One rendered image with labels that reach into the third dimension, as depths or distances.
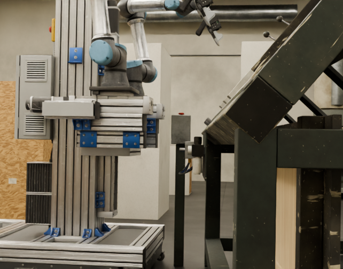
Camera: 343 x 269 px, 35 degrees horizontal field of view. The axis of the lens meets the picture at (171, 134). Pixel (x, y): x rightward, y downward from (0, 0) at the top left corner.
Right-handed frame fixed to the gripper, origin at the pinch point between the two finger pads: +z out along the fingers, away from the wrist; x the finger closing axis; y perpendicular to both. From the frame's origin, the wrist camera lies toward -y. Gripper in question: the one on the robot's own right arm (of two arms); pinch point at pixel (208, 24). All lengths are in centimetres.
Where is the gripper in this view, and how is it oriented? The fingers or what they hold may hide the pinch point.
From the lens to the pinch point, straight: 267.6
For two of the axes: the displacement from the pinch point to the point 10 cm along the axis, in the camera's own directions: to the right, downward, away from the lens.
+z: 4.4, 9.0, -0.6
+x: 1.3, 0.0, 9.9
